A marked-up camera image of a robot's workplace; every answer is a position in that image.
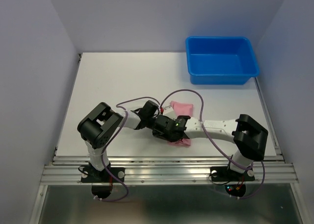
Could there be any pink t-shirt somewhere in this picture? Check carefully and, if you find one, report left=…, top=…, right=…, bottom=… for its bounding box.
left=168, top=101, right=194, bottom=147

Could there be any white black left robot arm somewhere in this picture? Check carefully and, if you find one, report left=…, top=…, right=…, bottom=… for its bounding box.
left=77, top=100, right=159, bottom=182

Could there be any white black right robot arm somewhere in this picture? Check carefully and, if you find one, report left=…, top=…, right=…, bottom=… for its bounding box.
left=152, top=114, right=268, bottom=180

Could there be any blue plastic bin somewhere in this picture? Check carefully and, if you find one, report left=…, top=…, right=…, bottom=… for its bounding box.
left=185, top=36, right=260, bottom=85

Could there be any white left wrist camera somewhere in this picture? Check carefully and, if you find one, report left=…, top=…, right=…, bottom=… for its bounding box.
left=162, top=105, right=177, bottom=120

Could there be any aluminium mounting rail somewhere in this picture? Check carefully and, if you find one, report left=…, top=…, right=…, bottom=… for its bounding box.
left=40, top=155, right=298, bottom=186

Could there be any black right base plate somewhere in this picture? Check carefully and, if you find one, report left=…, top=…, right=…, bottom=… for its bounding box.
left=209, top=166, right=255, bottom=183

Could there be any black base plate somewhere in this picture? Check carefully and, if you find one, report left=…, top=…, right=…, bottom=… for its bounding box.
left=78, top=165, right=125, bottom=183
left=209, top=166, right=255, bottom=183

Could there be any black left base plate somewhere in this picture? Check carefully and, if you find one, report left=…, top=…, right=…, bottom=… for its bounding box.
left=78, top=165, right=125, bottom=183

